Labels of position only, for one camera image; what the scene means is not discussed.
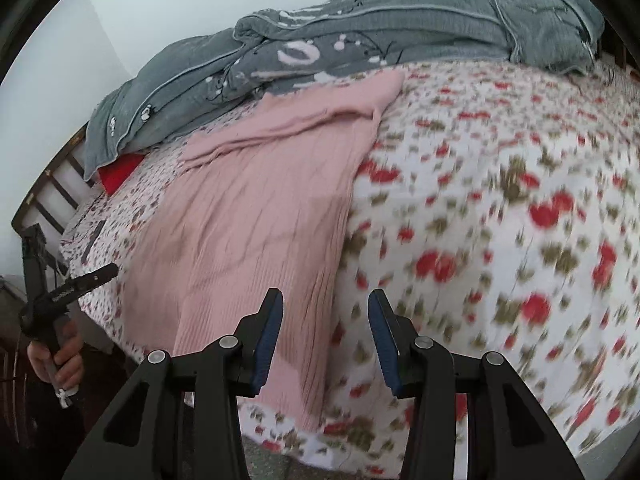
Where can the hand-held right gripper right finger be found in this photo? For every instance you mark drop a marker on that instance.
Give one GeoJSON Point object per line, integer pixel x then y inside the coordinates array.
{"type": "Point", "coordinates": [385, 340]}

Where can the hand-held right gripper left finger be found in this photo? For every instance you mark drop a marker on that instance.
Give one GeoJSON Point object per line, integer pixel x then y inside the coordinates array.
{"type": "Point", "coordinates": [268, 340]}

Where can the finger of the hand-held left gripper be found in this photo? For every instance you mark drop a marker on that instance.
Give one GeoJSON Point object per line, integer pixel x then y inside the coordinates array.
{"type": "Point", "coordinates": [92, 278]}

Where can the pink ribbed knit sweater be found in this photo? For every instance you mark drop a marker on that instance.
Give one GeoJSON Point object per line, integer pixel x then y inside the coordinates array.
{"type": "Point", "coordinates": [250, 210]}

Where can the person's left hand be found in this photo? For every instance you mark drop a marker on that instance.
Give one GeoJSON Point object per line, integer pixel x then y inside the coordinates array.
{"type": "Point", "coordinates": [67, 360]}

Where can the dark flat strip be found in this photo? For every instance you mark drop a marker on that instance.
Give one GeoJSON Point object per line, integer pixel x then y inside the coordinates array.
{"type": "Point", "coordinates": [93, 240]}

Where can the red cloth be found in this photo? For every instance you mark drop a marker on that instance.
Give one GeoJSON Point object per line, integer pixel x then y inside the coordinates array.
{"type": "Point", "coordinates": [120, 172]}

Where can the floral bed sheet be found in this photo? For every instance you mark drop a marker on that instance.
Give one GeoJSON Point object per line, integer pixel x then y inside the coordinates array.
{"type": "Point", "coordinates": [500, 170]}

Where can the grey patterned quilt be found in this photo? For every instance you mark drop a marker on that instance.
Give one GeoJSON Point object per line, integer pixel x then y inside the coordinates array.
{"type": "Point", "coordinates": [350, 35]}

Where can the dark wooden bed frame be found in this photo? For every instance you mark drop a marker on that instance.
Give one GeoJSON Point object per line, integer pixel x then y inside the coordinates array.
{"type": "Point", "coordinates": [45, 196]}

